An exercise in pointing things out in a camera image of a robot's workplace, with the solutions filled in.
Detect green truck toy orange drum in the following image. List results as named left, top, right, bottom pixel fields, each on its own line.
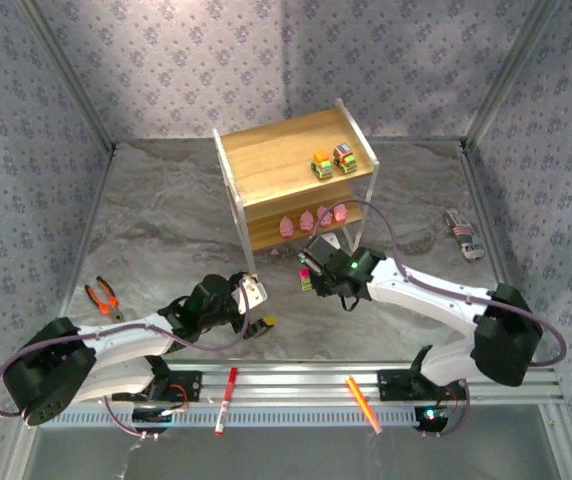
left=310, top=148, right=335, bottom=180

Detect green truck toy grey box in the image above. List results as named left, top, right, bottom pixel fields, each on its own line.
left=332, top=143, right=359, bottom=175

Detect red marker pen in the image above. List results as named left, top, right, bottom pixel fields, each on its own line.
left=214, top=367, right=240, bottom=437

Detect striped white handheld tool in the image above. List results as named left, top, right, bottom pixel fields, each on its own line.
left=443, top=208, right=485, bottom=261

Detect orange marker pen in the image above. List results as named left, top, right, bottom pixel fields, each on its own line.
left=345, top=375, right=384, bottom=435

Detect black round controller board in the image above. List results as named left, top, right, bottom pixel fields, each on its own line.
left=413, top=405, right=452, bottom=434
left=130, top=407, right=175, bottom=436

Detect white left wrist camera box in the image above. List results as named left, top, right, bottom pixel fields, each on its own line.
left=237, top=276, right=269, bottom=315

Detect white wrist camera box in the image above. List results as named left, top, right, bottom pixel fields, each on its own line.
left=308, top=232, right=341, bottom=262
left=237, top=276, right=269, bottom=315

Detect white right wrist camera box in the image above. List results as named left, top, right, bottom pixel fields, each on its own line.
left=308, top=232, right=341, bottom=262

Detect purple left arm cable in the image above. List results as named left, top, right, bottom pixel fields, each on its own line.
left=0, top=277, right=253, bottom=441

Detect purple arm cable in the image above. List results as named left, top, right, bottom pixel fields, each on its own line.
left=0, top=277, right=253, bottom=441
left=313, top=198, right=568, bottom=437

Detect aluminium mounting rail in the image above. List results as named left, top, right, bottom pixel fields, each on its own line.
left=20, top=363, right=565, bottom=407

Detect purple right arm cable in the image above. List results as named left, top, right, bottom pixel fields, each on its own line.
left=313, top=198, right=568, bottom=437

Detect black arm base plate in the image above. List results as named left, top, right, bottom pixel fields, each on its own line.
left=110, top=370, right=202, bottom=404
left=376, top=368, right=470, bottom=401

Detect grey slotted cable duct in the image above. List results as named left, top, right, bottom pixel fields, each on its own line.
left=38, top=405, right=467, bottom=430

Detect orange handled pliers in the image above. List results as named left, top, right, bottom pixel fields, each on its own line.
left=84, top=275, right=126, bottom=324

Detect wooden shelf white metal frame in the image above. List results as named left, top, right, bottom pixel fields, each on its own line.
left=212, top=98, right=381, bottom=279

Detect aluminium frame side bar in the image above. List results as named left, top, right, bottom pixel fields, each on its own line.
left=3, top=144, right=118, bottom=480
left=459, top=142, right=572, bottom=480

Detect aluminium frame post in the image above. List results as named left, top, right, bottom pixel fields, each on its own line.
left=18, top=0, right=118, bottom=152
left=460, top=0, right=565, bottom=150

